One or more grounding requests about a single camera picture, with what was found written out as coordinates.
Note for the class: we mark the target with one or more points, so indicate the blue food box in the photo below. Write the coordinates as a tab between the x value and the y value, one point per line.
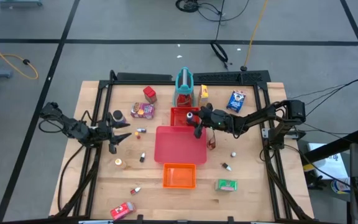
236	102

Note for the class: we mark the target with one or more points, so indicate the black-lidded purple spice jar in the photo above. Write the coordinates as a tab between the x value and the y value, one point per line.
118	115

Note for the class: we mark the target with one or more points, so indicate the red-lidded spice jar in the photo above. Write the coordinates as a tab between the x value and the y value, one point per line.
149	92

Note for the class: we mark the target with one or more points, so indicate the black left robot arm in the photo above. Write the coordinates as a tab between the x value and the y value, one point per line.
73	127

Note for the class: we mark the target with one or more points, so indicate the small white bottle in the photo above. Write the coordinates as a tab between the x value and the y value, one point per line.
141	130

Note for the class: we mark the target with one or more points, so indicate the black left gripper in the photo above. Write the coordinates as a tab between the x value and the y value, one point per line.
106	135

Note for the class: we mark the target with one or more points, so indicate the white round plate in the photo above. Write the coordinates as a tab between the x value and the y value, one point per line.
339	186

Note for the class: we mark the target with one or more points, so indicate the small black white-tipped bottle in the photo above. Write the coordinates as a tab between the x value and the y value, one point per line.
226	166

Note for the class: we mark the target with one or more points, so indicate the grey cart base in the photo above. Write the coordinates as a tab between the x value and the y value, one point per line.
11	2

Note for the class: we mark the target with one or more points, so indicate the large red plastic tray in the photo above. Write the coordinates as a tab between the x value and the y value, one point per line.
179	146

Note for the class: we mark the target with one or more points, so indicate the yellow food box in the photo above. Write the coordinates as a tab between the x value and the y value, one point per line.
203	93

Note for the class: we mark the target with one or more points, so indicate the small dark dropper bottle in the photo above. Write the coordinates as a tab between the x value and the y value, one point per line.
142	158

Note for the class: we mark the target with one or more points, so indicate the black stand beam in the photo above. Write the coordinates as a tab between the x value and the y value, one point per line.
337	144

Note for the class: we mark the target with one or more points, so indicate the orange slotted plastic basket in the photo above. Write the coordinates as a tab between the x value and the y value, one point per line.
179	175

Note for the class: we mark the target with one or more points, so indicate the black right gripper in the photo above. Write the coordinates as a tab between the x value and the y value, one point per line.
216	119

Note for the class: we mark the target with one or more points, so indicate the brown seasoning packet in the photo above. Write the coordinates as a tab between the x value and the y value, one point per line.
211	143

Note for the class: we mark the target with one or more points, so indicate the red packet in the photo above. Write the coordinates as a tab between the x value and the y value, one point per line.
122	211

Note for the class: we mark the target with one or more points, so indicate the small red slotted basket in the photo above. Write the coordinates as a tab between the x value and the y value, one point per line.
179	118

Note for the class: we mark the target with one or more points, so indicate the green food box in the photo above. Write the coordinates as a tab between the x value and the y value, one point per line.
225	185

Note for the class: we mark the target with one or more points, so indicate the pink and purple snack box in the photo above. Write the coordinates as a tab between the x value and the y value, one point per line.
143	111

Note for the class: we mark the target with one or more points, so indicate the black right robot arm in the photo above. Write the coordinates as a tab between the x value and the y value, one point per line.
259	116

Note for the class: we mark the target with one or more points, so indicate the small red yellow-capped bottle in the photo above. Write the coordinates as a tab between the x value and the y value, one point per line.
138	135

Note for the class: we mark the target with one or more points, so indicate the small red white-capped bottle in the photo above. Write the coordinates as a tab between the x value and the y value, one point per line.
134	191

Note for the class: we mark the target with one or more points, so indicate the white paper sheet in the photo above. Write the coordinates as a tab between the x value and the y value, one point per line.
328	161

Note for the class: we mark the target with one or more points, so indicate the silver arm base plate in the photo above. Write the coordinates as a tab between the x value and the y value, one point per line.
265	133

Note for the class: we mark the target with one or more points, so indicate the black aluminium table frame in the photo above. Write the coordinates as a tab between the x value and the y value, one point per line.
129	83

